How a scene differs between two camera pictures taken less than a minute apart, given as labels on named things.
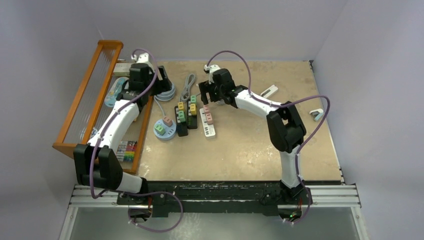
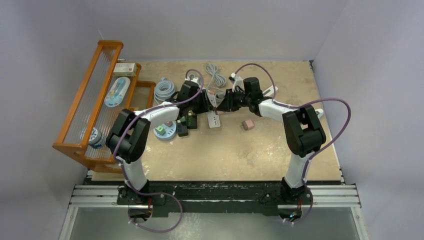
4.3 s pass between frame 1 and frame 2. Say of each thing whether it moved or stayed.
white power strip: moved
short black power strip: stayed
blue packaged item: stayed
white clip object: stayed
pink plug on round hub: stayed
